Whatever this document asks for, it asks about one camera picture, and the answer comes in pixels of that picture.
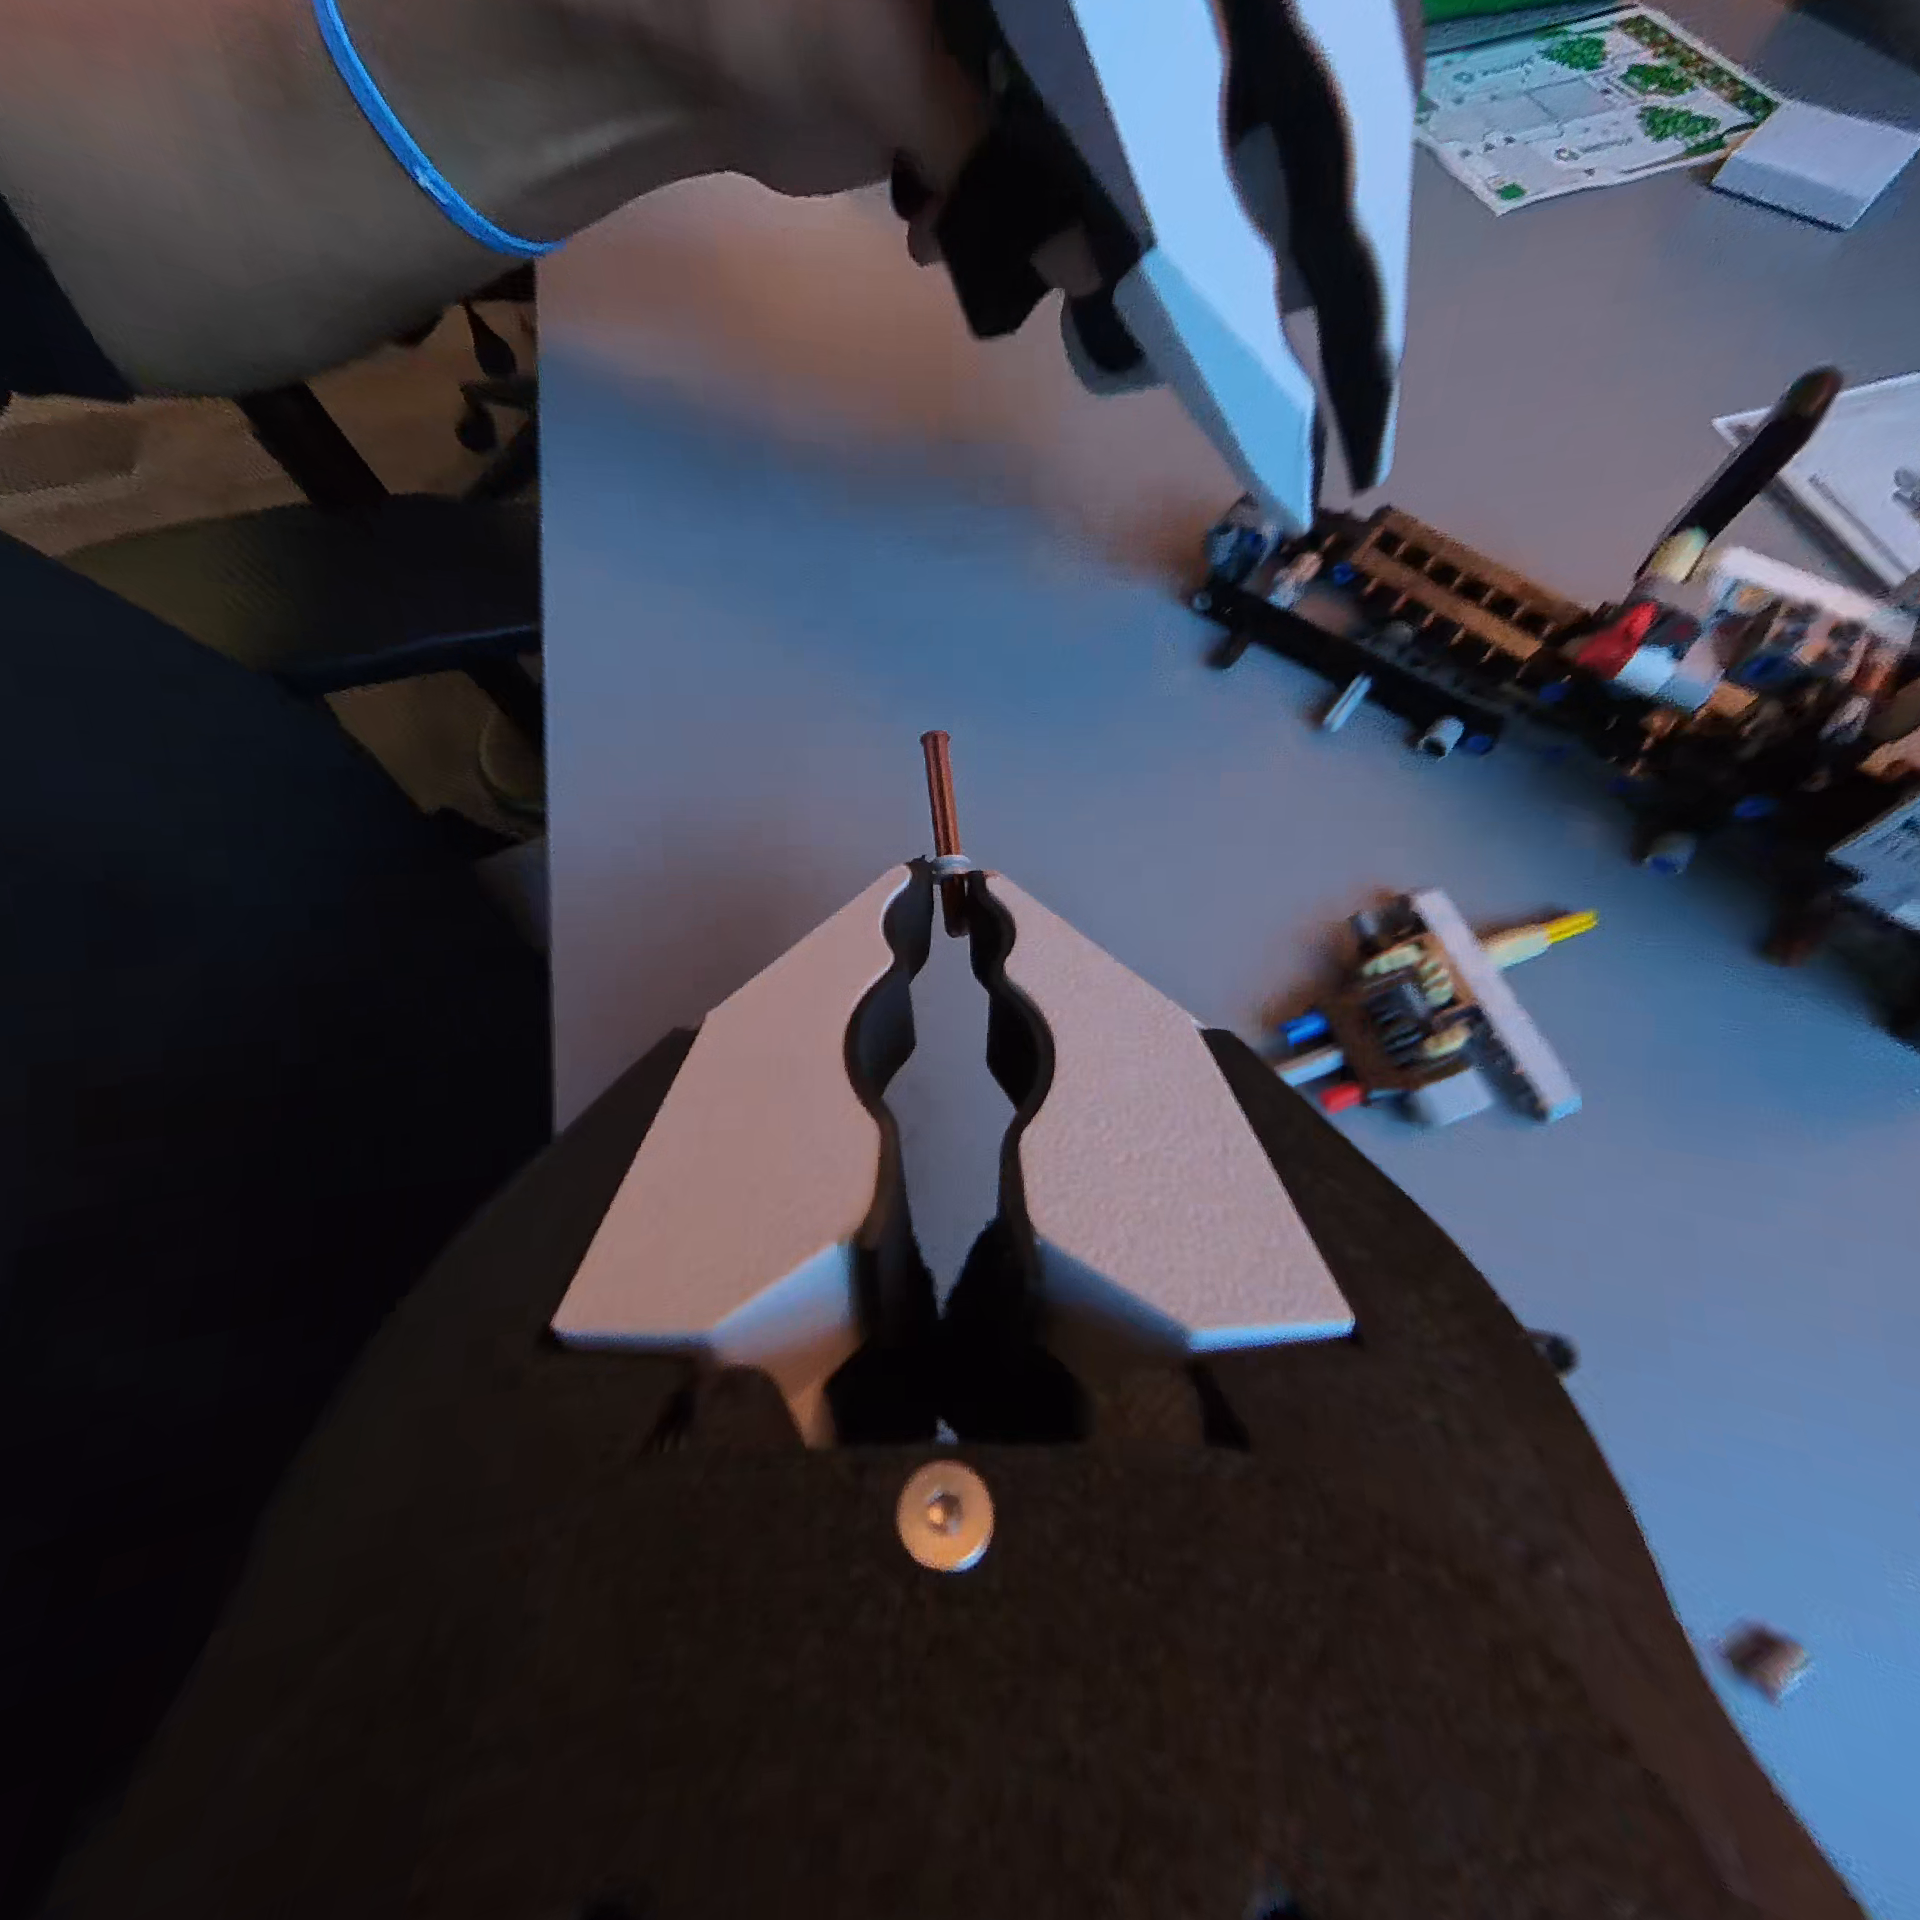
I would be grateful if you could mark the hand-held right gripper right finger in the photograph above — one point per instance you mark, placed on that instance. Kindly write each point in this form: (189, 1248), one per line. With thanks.
(1185, 1184)

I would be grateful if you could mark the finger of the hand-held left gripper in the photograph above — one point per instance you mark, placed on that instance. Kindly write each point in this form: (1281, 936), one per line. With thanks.
(1350, 225)
(1185, 225)

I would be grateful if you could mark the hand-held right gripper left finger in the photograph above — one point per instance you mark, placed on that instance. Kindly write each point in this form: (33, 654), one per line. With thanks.
(734, 1184)

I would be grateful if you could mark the brown lego axle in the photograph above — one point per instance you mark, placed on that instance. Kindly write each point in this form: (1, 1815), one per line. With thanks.
(943, 810)

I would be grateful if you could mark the large black lego build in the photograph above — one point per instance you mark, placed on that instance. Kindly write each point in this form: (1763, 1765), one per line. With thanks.
(1517, 638)

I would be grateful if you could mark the person's left forearm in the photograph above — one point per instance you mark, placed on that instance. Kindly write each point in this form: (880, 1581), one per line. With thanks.
(182, 165)

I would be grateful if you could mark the lego instruction booklet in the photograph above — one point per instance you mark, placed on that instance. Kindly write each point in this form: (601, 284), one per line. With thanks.
(1582, 106)

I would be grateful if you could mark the small brown lego assembly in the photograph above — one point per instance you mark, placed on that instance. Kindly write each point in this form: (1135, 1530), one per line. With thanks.
(1410, 1013)

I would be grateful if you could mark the small loose lego piece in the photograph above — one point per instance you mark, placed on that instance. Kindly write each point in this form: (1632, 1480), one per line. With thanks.
(1765, 1661)

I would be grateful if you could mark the person's left hand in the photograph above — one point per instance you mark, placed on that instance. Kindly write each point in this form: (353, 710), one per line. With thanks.
(675, 90)

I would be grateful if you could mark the small white box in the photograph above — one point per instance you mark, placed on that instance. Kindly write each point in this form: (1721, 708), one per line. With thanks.
(1815, 159)

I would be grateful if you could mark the white paper sheet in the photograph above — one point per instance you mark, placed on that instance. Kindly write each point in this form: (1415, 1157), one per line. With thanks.
(1861, 473)

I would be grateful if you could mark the blue wristband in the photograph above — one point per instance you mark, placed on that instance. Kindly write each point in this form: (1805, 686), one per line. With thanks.
(408, 149)

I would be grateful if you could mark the black office chair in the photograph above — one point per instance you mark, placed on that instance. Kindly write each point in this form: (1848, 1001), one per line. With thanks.
(405, 586)

